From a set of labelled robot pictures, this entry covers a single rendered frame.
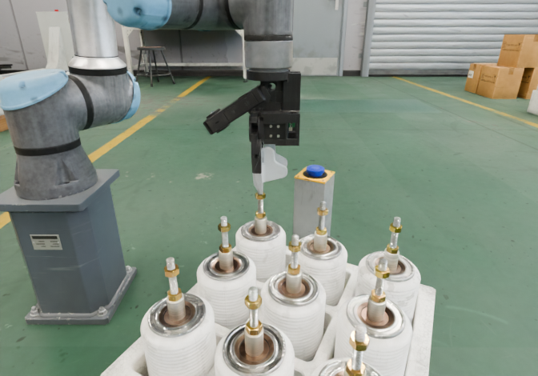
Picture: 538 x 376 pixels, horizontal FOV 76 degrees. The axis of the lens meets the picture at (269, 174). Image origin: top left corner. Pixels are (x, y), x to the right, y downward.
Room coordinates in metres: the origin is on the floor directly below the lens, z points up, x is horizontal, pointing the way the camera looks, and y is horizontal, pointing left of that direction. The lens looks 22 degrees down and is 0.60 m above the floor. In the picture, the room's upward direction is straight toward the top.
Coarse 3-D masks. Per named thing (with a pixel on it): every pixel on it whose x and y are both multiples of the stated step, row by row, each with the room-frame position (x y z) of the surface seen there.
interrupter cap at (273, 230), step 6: (252, 222) 0.59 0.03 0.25; (270, 222) 0.59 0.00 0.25; (246, 228) 0.57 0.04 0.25; (252, 228) 0.57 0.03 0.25; (270, 228) 0.57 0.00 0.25; (276, 228) 0.57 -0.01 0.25; (246, 234) 0.55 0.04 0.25; (252, 234) 0.55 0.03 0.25; (258, 234) 0.55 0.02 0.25; (264, 234) 0.55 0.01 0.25; (270, 234) 0.55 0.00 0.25; (276, 234) 0.55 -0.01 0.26; (252, 240) 0.53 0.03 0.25; (258, 240) 0.53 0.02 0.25; (264, 240) 0.53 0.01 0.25; (270, 240) 0.53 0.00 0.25
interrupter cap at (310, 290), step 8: (280, 272) 0.44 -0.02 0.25; (272, 280) 0.42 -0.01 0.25; (280, 280) 0.42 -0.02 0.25; (304, 280) 0.42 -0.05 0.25; (312, 280) 0.42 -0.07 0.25; (272, 288) 0.40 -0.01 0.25; (280, 288) 0.40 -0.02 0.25; (304, 288) 0.41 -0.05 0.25; (312, 288) 0.40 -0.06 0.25; (272, 296) 0.39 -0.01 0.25; (280, 296) 0.39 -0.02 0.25; (288, 296) 0.39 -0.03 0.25; (296, 296) 0.39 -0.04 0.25; (304, 296) 0.39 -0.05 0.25; (312, 296) 0.39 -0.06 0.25; (288, 304) 0.37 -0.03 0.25; (296, 304) 0.37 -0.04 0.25; (304, 304) 0.37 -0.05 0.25
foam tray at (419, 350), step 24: (288, 264) 0.56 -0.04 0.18; (192, 288) 0.49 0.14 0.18; (432, 288) 0.49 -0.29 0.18; (336, 312) 0.43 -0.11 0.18; (432, 312) 0.43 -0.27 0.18; (216, 336) 0.39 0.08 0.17; (120, 360) 0.34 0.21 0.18; (144, 360) 0.36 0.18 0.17; (312, 360) 0.34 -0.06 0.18; (408, 360) 0.34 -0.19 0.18
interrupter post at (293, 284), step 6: (300, 270) 0.41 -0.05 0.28; (288, 276) 0.40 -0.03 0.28; (294, 276) 0.40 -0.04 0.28; (300, 276) 0.40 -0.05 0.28; (288, 282) 0.40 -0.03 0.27; (294, 282) 0.40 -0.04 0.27; (300, 282) 0.40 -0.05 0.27; (288, 288) 0.40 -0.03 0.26; (294, 288) 0.40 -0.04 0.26; (300, 288) 0.40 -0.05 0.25
